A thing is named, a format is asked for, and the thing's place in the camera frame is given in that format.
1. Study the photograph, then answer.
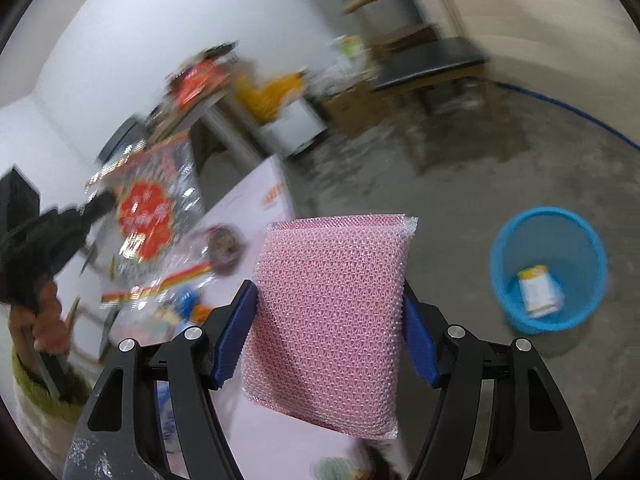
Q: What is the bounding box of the pink mesh sponge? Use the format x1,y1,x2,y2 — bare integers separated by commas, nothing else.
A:
242,214,418,440

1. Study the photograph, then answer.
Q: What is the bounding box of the yellow white box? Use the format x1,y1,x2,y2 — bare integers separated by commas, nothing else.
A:
516,264,564,318

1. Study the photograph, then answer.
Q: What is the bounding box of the left forearm fuzzy sleeve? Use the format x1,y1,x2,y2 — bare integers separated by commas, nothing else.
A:
10,349,97,461

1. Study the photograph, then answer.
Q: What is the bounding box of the left hand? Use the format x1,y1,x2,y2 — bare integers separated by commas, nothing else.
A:
9,281,70,363

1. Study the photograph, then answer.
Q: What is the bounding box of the blue snack wrapper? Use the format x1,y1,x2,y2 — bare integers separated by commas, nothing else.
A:
157,287,200,323

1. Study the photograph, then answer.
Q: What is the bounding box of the clear red snack bag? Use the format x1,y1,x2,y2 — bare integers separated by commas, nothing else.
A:
86,131,213,307

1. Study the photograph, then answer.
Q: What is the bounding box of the grey rice cooker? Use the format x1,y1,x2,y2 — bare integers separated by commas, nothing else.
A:
96,115,150,165

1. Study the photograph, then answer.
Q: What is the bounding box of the blue plastic waste basket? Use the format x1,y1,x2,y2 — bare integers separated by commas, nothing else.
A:
489,207,608,335

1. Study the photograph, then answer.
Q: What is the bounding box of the orange plastic bag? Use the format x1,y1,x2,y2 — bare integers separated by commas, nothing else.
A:
167,58,231,110

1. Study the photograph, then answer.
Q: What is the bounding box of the long wooden side table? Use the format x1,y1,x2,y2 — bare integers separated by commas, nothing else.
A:
148,89,274,171

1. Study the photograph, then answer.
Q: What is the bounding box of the yellow plastic bag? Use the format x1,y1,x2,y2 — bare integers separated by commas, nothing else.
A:
233,73,305,125

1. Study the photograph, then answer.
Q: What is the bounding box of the cardboard box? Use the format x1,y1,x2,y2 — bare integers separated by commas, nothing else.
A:
320,81,388,139

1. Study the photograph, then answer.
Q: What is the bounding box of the wooden chair black seat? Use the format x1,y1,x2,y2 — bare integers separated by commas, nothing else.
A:
343,0,529,176

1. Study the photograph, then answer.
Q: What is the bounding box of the white quilted mattress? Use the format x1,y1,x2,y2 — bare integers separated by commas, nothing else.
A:
454,0,639,141

